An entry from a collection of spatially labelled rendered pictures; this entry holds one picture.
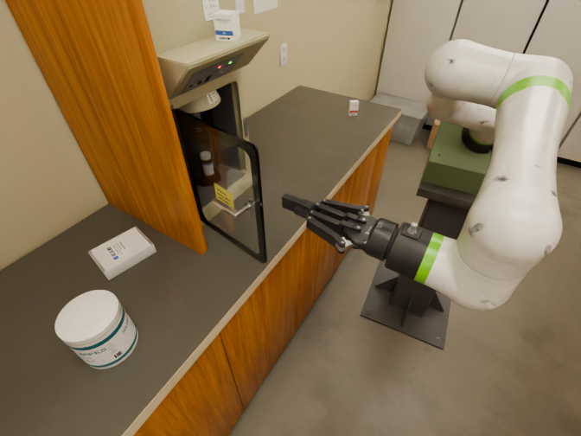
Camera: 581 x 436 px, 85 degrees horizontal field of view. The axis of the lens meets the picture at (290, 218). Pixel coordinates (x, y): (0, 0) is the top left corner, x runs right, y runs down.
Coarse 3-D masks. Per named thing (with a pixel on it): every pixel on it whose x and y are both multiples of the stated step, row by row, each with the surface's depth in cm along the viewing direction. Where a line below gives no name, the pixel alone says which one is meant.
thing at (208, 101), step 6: (204, 96) 96; (210, 96) 97; (216, 96) 100; (192, 102) 94; (198, 102) 95; (204, 102) 96; (210, 102) 97; (216, 102) 99; (180, 108) 95; (186, 108) 95; (192, 108) 95; (198, 108) 95; (204, 108) 96; (210, 108) 97
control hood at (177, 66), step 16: (240, 32) 89; (256, 32) 89; (176, 48) 77; (192, 48) 77; (208, 48) 77; (224, 48) 77; (240, 48) 81; (256, 48) 90; (160, 64) 73; (176, 64) 70; (192, 64) 70; (208, 64) 76; (240, 64) 93; (176, 80) 74; (176, 96) 80
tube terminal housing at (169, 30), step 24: (144, 0) 68; (168, 0) 72; (192, 0) 77; (168, 24) 74; (192, 24) 80; (168, 48) 76; (240, 72) 101; (192, 96) 88; (240, 96) 105; (240, 120) 114
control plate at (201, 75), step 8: (240, 56) 87; (216, 64) 79; (224, 64) 83; (232, 64) 87; (200, 72) 76; (208, 72) 80; (216, 72) 84; (224, 72) 89; (192, 80) 78; (208, 80) 86; (184, 88) 79; (192, 88) 83
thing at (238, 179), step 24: (192, 120) 78; (192, 144) 84; (216, 144) 76; (240, 144) 70; (192, 168) 91; (216, 168) 82; (240, 168) 75; (240, 192) 81; (216, 216) 98; (240, 216) 88; (240, 240) 96; (264, 240) 87
